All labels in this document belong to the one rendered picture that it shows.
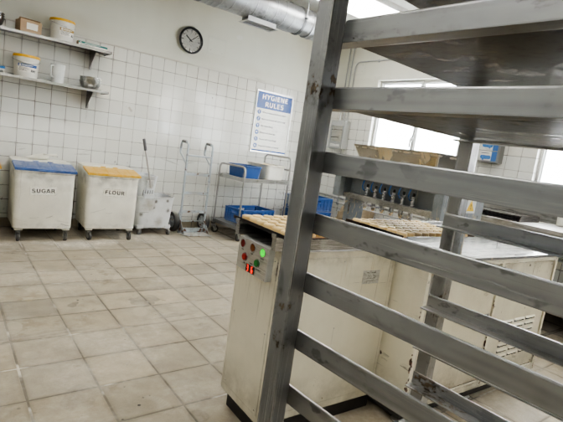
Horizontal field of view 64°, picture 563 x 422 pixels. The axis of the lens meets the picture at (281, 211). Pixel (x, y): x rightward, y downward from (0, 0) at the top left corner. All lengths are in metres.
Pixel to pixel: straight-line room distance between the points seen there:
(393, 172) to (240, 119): 5.81
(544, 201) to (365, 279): 1.68
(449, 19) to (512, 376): 0.38
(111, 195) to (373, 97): 4.54
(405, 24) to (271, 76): 6.07
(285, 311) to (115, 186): 4.44
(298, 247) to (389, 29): 0.31
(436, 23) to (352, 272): 1.58
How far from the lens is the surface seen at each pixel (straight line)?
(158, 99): 5.82
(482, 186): 0.51
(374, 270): 2.15
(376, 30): 0.63
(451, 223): 1.00
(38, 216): 4.94
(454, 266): 0.53
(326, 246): 1.91
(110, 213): 5.07
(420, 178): 0.55
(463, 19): 0.56
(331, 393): 2.26
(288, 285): 0.66
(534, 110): 0.50
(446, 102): 0.55
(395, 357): 2.33
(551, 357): 0.95
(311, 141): 0.63
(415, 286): 2.19
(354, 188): 2.57
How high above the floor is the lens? 1.24
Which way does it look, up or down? 8 degrees down
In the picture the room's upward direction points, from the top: 8 degrees clockwise
